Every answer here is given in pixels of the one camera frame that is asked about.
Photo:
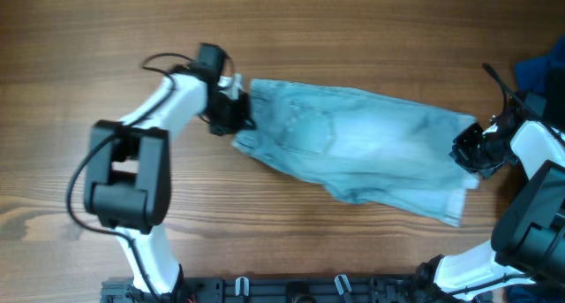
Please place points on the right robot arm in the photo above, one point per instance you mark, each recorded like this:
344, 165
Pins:
527, 244

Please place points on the light blue denim shorts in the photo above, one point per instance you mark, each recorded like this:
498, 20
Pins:
361, 146

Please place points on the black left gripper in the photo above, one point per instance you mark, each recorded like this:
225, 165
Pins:
243, 119

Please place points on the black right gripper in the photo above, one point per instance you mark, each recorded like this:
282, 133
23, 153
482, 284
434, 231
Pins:
462, 150

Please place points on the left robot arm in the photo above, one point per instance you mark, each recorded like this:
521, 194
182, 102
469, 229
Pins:
127, 169

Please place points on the dark blue garment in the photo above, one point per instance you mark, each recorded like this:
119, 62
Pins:
544, 75

